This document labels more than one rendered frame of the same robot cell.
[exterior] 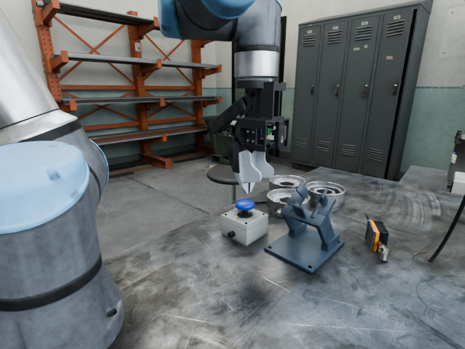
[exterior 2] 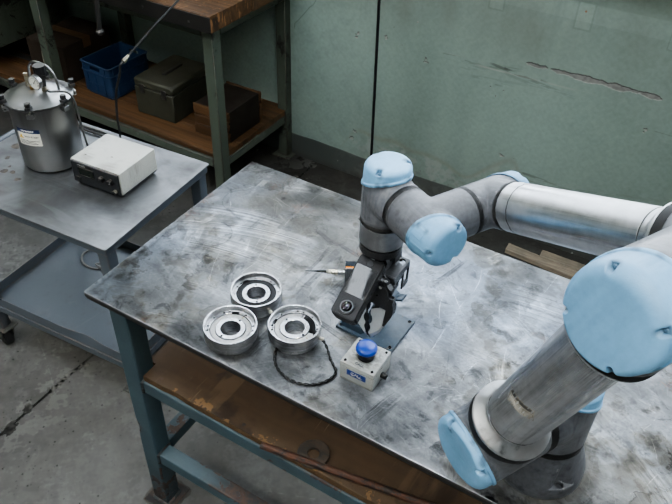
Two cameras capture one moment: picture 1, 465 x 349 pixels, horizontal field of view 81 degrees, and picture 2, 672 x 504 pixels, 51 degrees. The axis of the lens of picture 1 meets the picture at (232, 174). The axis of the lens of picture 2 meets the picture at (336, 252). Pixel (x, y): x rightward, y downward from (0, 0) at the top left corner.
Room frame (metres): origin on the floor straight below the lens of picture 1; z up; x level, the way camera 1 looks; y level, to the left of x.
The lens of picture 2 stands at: (0.79, 0.82, 1.84)
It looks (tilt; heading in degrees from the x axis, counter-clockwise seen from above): 40 degrees down; 256
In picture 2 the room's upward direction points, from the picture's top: 2 degrees clockwise
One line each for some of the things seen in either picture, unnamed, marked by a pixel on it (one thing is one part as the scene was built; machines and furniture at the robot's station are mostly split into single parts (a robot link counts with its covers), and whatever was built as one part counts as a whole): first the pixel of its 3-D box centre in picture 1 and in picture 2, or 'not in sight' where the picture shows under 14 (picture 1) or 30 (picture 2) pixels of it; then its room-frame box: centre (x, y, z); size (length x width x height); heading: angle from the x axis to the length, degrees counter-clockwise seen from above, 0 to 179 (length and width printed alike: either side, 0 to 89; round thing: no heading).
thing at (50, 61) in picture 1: (149, 92); not in sight; (4.01, 1.17, 1.05); 2.38 x 0.70 x 2.10; 136
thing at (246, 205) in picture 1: (244, 212); (366, 354); (0.51, -0.03, 0.85); 0.04 x 0.04 x 0.05
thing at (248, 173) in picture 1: (250, 174); (383, 314); (0.48, -0.03, 0.94); 0.06 x 0.03 x 0.09; 46
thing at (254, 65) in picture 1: (257, 68); (380, 230); (0.50, -0.04, 1.13); 0.08 x 0.08 x 0.05
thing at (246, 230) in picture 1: (242, 224); (367, 364); (0.51, -0.02, 0.82); 0.08 x 0.07 x 0.05; 136
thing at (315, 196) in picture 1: (324, 194); (256, 295); (0.69, -0.25, 0.82); 0.10 x 0.10 x 0.04
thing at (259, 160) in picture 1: (260, 170); (367, 307); (0.51, -0.05, 0.94); 0.06 x 0.03 x 0.09; 46
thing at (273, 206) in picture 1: (287, 203); (294, 330); (0.63, -0.14, 0.82); 0.10 x 0.10 x 0.04
